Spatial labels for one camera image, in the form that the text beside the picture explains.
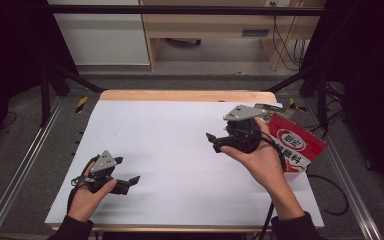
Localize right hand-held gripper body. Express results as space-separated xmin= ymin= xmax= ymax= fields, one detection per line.
xmin=223 ymin=104 xmax=268 ymax=154

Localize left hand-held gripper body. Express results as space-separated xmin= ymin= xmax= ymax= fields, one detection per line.
xmin=84 ymin=149 xmax=119 ymax=195

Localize red and white seasoning packet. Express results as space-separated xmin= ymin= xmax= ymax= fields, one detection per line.
xmin=267 ymin=113 xmax=329 ymax=174

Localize translucent plastic container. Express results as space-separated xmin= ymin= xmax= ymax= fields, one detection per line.
xmin=266 ymin=113 xmax=309 ymax=184

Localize person's right hand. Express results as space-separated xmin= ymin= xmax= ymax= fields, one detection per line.
xmin=220 ymin=117 xmax=286 ymax=188

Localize person's left hand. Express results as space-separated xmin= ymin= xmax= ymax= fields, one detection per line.
xmin=68 ymin=179 xmax=118 ymax=223

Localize white paper sheet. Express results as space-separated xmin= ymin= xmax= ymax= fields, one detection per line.
xmin=44 ymin=99 xmax=325 ymax=228

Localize yellow and black tape strip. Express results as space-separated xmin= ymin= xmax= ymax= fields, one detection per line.
xmin=288 ymin=97 xmax=308 ymax=113
xmin=74 ymin=95 xmax=90 ymax=114

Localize black metal stand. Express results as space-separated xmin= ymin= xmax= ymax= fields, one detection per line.
xmin=39 ymin=61 xmax=105 ymax=128
xmin=265 ymin=61 xmax=330 ymax=132

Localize light wooden desk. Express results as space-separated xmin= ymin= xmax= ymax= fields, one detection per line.
xmin=139 ymin=0 xmax=326 ymax=72

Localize white cabinet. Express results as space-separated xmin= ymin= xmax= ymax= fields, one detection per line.
xmin=48 ymin=0 xmax=151 ymax=66

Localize black curtain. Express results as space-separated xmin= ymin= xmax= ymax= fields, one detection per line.
xmin=0 ymin=0 xmax=78 ymax=158
xmin=301 ymin=0 xmax=384 ymax=194

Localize left hand-held gripper cable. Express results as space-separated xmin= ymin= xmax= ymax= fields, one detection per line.
xmin=67 ymin=154 xmax=100 ymax=214

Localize hand-held gripper cable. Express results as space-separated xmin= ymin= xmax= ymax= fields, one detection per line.
xmin=67 ymin=154 xmax=100 ymax=214
xmin=239 ymin=129 xmax=286 ymax=240

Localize aluminium rail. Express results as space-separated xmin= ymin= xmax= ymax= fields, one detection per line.
xmin=0 ymin=96 xmax=64 ymax=240
xmin=304 ymin=98 xmax=384 ymax=240

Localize right hand-held gripper cable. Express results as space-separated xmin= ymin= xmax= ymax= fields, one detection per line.
xmin=239 ymin=129 xmax=286 ymax=240

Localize hanging black desk cables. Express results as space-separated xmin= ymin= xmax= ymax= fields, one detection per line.
xmin=270 ymin=1 xmax=310 ymax=72

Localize black floor cable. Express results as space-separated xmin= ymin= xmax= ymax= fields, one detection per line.
xmin=295 ymin=109 xmax=350 ymax=216

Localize black horizontal frame bar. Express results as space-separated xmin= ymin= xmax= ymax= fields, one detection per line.
xmin=46 ymin=4 xmax=328 ymax=16

